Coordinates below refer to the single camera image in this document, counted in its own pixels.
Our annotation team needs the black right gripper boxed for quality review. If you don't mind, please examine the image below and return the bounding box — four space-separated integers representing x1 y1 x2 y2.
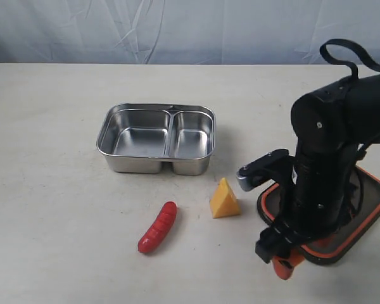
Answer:
255 155 346 281

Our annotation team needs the yellow toy cheese wedge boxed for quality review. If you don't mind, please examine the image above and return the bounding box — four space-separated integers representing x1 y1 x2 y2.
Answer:
210 178 241 219

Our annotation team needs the dark transparent lunch box lid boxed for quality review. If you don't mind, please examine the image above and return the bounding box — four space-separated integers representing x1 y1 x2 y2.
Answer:
256 165 380 265

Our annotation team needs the red toy sausage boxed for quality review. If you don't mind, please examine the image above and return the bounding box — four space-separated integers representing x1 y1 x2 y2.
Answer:
137 201 178 254

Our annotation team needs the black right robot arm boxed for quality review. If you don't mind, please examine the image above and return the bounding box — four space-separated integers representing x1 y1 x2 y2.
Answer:
238 74 380 280

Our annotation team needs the stainless steel lunch box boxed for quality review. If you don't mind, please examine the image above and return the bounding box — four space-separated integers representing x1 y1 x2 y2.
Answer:
96 103 216 175

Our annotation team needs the blue-grey backdrop cloth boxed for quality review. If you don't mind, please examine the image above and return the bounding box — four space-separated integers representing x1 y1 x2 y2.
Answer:
0 1 380 65

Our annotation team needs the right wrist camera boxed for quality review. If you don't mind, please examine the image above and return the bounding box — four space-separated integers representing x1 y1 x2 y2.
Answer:
236 149 293 192

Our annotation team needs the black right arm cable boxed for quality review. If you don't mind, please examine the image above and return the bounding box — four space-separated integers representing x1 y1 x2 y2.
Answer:
319 39 380 79

